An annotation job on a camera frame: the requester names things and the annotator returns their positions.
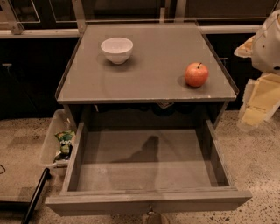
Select metal drawer handle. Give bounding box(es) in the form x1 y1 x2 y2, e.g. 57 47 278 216
147 205 155 216

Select clear plastic bin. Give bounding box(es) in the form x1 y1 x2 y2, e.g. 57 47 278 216
39 109 76 176

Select red apple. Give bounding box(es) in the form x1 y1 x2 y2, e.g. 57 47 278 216
185 62 209 88

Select white metal railing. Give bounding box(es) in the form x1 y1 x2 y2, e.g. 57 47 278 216
0 0 280 39

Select green snack bag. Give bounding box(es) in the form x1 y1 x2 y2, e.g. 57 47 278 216
54 130 75 161

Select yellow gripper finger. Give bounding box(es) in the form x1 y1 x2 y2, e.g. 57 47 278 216
234 36 255 58
237 73 280 131

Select grey cabinet with top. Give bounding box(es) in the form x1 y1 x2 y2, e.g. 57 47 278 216
54 22 240 130

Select white ceramic bowl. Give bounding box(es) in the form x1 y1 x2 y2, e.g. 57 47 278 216
101 38 134 65

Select black pole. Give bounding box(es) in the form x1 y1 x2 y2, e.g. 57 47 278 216
21 168 51 224

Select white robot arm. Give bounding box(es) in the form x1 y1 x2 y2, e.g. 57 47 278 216
234 10 280 131

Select open grey top drawer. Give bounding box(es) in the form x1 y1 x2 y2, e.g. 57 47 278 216
45 120 252 216

